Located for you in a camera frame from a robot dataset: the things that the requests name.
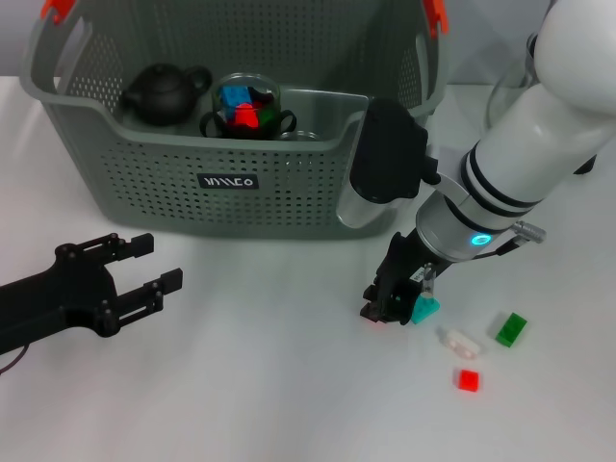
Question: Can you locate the white brick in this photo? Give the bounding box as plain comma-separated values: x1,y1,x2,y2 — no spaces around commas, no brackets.
436,326,482,361

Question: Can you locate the green thick brick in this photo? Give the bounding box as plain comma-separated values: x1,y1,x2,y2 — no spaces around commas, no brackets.
495,312,528,347

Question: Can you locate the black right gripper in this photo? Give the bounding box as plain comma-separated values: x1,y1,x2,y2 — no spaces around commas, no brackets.
360,230,456,324

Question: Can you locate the dark clay teapot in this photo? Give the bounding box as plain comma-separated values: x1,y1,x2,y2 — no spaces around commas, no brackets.
118,61,213,127

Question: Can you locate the thin gripper cable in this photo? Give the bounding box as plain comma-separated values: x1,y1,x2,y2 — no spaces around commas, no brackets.
474,239,522,262
0,344,30,375

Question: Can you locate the blue square brick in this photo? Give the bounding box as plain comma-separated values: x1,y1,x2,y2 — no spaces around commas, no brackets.
220,85,254,107

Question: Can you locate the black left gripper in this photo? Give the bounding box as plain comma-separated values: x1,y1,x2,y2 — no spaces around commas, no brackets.
0,233,184,355

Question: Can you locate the orange bin handle clip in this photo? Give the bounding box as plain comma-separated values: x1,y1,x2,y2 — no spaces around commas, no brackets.
423,0,449,38
38,0,78,24

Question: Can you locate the glass carafe black handle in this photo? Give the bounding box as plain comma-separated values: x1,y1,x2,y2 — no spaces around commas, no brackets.
485,33,598,177

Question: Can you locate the grey perforated storage bin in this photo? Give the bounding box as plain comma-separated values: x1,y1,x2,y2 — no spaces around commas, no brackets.
18,0,451,241

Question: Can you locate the thin right gripper cable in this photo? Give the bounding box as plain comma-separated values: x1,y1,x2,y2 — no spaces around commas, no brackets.
474,239,522,262

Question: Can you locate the orange-red sloped brick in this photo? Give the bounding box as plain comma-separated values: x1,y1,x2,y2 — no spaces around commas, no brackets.
233,101,261,130

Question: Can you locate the thin left gripper cable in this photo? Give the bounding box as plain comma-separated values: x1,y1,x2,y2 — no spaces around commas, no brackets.
0,344,30,375

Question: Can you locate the teal square plate brick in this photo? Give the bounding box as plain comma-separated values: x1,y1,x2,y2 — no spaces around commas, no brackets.
411,294,442,326

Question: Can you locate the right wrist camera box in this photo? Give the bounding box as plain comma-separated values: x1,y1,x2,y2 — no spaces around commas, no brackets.
336,97,442,230

